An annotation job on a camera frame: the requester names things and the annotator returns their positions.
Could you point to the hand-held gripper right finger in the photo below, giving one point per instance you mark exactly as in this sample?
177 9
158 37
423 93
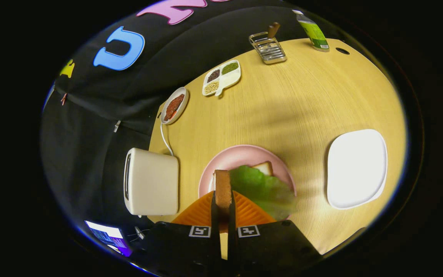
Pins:
232 246

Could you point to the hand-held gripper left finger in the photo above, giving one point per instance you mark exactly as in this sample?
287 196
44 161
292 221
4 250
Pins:
215 246

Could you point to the toasted bread slice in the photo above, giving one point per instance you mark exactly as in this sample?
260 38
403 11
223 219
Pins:
222 190

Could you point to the green lettuce leaf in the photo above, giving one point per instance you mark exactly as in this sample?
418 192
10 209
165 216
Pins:
263 188

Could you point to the small white bread slice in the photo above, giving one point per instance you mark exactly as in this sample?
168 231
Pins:
264 167

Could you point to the white toaster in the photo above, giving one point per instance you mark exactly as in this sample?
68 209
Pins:
154 182

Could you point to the pink round plate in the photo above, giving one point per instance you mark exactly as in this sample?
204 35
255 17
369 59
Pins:
237 156

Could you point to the computer monitor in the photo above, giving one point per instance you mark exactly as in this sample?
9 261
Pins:
108 234

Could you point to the red meat slice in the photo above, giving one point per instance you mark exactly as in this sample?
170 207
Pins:
174 107

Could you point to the white square plate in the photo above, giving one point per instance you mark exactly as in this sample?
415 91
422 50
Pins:
356 169

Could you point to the round grey plate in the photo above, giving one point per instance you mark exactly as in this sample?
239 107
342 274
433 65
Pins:
186 98

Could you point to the silver clip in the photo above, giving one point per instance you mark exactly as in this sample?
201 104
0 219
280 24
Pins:
117 126

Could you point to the white divided bean dish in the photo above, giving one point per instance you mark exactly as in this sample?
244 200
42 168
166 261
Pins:
229 79

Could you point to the pink clip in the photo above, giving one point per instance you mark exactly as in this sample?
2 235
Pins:
64 99

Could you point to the black desk grommet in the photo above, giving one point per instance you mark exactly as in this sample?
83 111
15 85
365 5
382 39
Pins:
342 50

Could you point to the green label plastic bottle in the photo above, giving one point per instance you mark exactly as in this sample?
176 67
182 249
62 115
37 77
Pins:
313 34

